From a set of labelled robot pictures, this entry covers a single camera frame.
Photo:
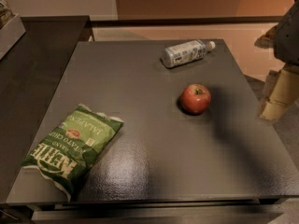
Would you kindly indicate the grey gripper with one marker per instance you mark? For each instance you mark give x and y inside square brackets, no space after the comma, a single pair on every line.
[288,37]

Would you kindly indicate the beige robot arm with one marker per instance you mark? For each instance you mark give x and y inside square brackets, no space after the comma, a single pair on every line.
[283,39]

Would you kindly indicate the blue plastic water bottle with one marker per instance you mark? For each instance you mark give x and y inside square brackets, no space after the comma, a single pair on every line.
[187,52]

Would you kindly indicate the red apple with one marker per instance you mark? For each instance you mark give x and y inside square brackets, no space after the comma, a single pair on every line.
[195,99]

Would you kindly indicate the green jalapeno chips bag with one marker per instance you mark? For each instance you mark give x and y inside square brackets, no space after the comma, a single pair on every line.
[71,149]

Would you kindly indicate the dark side counter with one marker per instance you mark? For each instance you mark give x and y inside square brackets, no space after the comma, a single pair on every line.
[29,75]

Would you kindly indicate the grey box on shelf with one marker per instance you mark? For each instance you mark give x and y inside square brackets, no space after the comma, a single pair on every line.
[11,28]

